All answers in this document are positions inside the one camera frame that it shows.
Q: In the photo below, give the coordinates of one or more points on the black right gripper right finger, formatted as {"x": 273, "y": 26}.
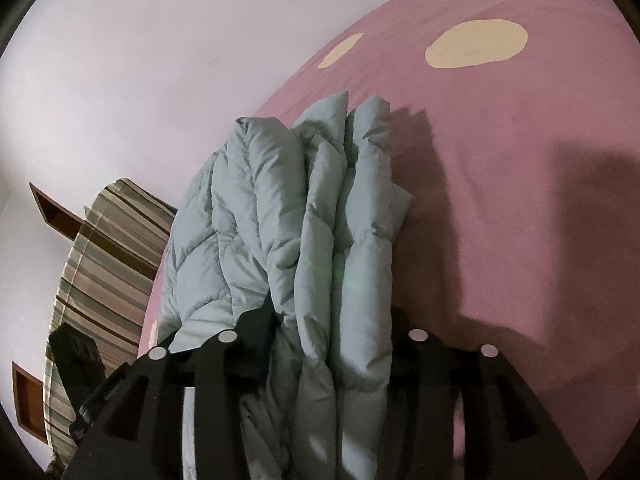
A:
{"x": 508, "y": 434}

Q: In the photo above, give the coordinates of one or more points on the light blue puffer jacket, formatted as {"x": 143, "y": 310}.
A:
{"x": 304, "y": 216}

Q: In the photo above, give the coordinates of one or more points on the striped green curtain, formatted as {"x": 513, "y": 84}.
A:
{"x": 107, "y": 279}

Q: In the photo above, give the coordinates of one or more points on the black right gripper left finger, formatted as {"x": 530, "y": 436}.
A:
{"x": 138, "y": 433}

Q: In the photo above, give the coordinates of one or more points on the pink bedspread with cream dots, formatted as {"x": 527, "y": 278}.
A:
{"x": 514, "y": 127}

